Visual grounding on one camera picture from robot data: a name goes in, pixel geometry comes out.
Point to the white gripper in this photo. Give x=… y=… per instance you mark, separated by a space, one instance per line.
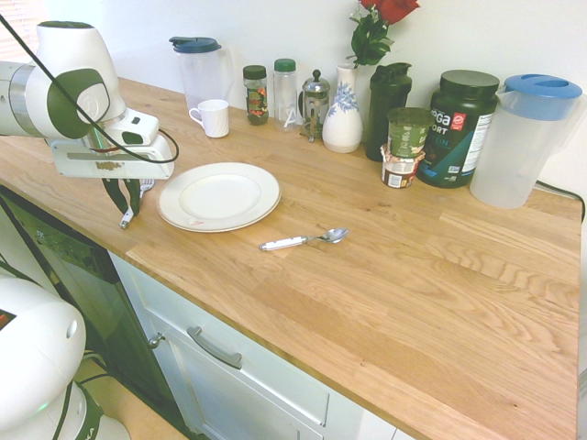
x=151 y=162

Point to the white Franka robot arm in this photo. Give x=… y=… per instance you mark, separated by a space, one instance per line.
x=69 y=46

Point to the white plate gold rim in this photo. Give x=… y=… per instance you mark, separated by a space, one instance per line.
x=220 y=197

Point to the black dishwasher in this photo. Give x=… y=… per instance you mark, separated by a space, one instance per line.
x=87 y=279

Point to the white kitchen cabinet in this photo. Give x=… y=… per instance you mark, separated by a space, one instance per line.
x=151 y=302

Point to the white ceramic mug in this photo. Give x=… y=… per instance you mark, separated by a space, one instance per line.
x=214 y=119

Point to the clear pitcher dark blue lid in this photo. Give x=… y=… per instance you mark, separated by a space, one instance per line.
x=202 y=73

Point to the silver cabinet knob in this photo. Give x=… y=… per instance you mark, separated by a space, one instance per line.
x=156 y=340

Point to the spice jar dark lid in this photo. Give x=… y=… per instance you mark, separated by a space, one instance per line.
x=255 y=101

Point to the clear bottle green cap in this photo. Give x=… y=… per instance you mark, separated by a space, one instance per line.
x=285 y=91

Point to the window blind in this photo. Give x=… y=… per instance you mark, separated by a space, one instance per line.
x=23 y=11

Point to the glass metal french press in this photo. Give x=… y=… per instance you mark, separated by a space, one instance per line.
x=315 y=105

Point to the white vase blue floral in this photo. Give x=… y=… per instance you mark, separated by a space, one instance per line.
x=343 y=124

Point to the white drawer front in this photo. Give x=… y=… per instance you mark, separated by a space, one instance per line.
x=275 y=385

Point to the white red yogurt cup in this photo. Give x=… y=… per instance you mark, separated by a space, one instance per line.
x=398 y=174

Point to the black shaker bottle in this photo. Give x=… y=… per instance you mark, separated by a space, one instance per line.
x=385 y=96

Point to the green yogurt cup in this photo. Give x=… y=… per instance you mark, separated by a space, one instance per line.
x=408 y=135

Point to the red roses green leaves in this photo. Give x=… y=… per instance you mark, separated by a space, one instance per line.
x=371 y=36

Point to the black protein powder tub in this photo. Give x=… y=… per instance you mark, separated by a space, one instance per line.
x=463 y=119

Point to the clear pitcher light blue lid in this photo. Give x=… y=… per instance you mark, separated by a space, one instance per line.
x=509 y=156

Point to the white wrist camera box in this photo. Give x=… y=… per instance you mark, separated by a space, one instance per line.
x=137 y=130

